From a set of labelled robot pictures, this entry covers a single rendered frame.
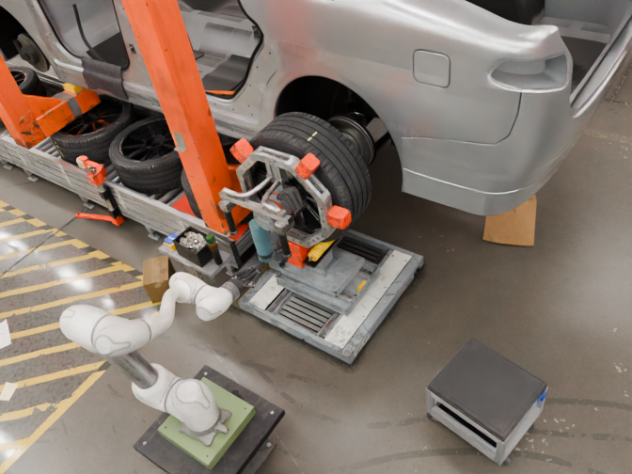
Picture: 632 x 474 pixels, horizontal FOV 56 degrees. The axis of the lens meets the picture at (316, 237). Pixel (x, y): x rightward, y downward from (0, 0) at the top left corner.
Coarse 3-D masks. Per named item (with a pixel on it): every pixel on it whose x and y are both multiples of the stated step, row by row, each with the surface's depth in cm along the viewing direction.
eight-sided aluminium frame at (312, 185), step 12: (252, 156) 278; (264, 156) 272; (276, 156) 274; (288, 156) 270; (240, 168) 291; (288, 168) 267; (240, 180) 298; (252, 180) 302; (300, 180) 268; (312, 180) 270; (312, 192) 268; (324, 192) 270; (324, 204) 270; (324, 216) 275; (324, 228) 282; (300, 240) 302; (312, 240) 295
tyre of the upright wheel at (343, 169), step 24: (288, 120) 282; (312, 120) 278; (264, 144) 281; (288, 144) 270; (312, 144) 269; (336, 144) 273; (336, 168) 270; (360, 168) 280; (336, 192) 272; (360, 192) 282
